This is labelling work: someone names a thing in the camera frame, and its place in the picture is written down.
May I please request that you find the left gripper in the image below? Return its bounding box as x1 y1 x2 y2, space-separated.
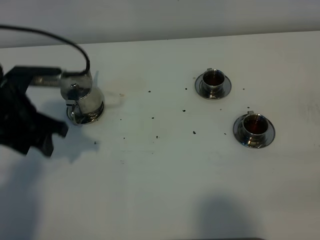
0 66 69 157

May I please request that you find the stainless steel teapot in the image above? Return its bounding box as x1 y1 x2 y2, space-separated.
60 80 104 114

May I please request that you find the teapot steel saucer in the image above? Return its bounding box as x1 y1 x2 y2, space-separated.
66 102 104 125

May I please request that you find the far steel teacup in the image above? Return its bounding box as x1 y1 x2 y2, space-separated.
202 68 225 93

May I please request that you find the steel teacup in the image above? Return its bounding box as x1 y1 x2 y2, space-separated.
202 68 225 93
242 111 269 136

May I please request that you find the far steel saucer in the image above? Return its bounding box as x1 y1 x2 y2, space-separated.
194 73 232 100

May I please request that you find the near steel teacup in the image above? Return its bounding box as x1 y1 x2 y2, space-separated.
242 111 269 136

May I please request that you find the near steel saucer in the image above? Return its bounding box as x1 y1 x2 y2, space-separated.
232 114 276 149

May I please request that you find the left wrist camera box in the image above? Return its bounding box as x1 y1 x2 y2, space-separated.
31 71 93 89

